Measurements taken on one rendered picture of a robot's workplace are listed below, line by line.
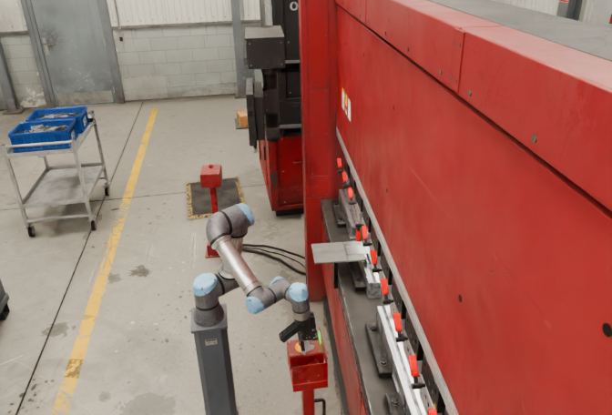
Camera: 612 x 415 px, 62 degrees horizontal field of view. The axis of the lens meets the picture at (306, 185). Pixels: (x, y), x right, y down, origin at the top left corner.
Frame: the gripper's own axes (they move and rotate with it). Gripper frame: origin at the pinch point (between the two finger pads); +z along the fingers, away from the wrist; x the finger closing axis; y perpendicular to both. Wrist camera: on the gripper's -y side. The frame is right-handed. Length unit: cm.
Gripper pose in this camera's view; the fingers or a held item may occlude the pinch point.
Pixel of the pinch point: (302, 352)
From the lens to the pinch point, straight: 235.0
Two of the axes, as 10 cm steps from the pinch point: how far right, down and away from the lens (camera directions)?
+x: -1.5, -4.2, 8.9
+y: 9.8, -1.7, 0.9
